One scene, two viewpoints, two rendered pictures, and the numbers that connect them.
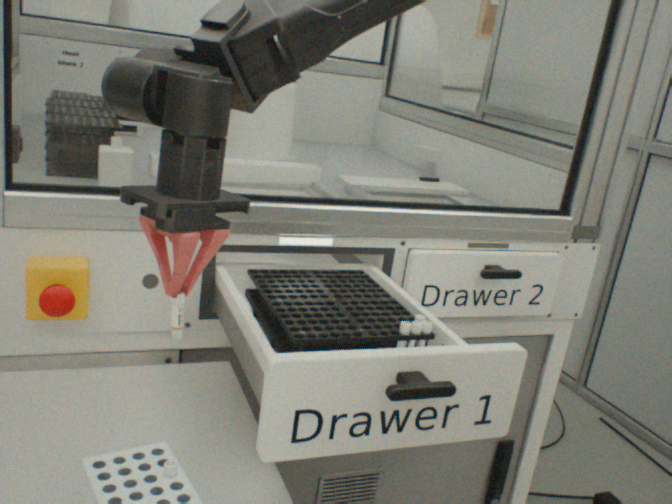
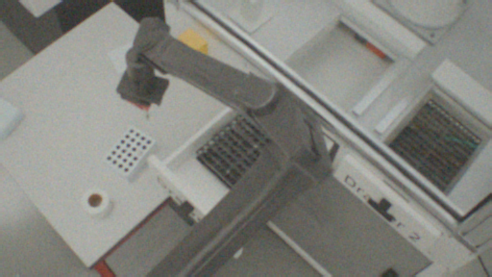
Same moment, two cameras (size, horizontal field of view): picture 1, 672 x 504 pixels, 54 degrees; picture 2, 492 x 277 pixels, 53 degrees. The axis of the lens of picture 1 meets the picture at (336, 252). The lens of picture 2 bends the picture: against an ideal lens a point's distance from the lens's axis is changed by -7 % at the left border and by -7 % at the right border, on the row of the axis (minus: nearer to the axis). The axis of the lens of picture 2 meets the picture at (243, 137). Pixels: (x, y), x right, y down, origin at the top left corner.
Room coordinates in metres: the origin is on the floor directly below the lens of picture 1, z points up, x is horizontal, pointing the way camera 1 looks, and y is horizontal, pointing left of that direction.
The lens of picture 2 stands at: (0.50, -0.50, 2.00)
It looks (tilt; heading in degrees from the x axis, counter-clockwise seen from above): 62 degrees down; 63
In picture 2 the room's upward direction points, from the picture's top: 5 degrees clockwise
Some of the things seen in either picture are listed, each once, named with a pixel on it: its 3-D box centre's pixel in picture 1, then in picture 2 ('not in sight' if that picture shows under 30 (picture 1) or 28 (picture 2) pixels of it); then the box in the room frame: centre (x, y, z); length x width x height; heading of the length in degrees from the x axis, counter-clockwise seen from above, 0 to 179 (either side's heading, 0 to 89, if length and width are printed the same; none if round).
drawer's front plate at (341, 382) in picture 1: (398, 398); (194, 207); (0.61, -0.09, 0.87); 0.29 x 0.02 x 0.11; 113
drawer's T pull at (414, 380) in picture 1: (415, 384); (184, 209); (0.58, -0.10, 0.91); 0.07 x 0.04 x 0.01; 113
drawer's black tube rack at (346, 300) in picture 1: (330, 321); (255, 152); (0.79, -0.01, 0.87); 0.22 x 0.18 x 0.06; 23
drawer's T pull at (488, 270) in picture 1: (496, 271); (382, 206); (1.00, -0.26, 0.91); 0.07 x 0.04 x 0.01; 113
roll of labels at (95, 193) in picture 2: not in sight; (96, 203); (0.39, 0.04, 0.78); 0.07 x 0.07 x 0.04
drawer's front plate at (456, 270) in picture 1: (483, 284); (385, 203); (1.03, -0.25, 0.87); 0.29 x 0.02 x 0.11; 113
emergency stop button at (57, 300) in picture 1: (57, 299); not in sight; (0.73, 0.32, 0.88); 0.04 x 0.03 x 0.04; 113
